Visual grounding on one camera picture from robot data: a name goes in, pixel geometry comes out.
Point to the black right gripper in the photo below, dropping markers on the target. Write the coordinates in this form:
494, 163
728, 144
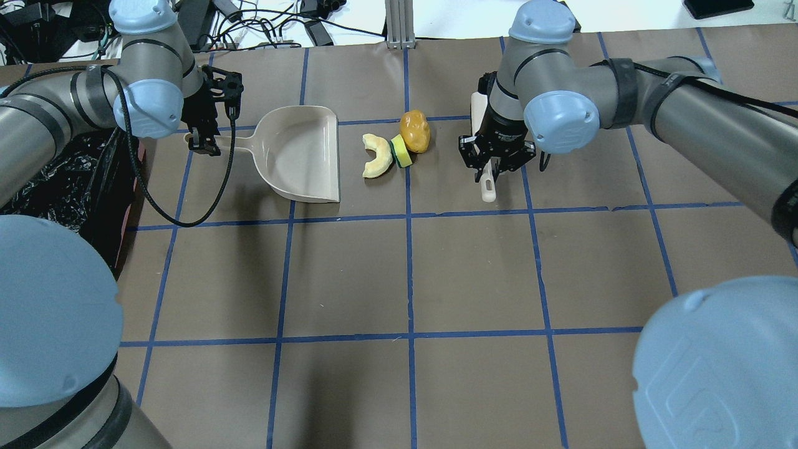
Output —
502, 128

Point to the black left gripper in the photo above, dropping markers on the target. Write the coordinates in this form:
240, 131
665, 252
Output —
192, 110

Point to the yellow potato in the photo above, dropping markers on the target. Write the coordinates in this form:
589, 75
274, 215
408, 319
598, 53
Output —
415, 131

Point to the yellow green sponge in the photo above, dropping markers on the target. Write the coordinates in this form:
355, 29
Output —
400, 152

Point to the beige plastic dustpan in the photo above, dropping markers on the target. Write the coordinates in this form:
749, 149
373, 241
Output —
294, 149

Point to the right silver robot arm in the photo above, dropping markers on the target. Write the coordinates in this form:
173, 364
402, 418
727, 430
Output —
716, 367

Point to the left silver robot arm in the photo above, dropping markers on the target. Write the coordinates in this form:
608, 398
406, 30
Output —
61, 322

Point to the bin with black bag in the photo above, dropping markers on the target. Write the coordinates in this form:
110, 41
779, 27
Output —
89, 189

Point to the aluminium frame post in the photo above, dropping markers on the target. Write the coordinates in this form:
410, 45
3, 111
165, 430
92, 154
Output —
400, 24

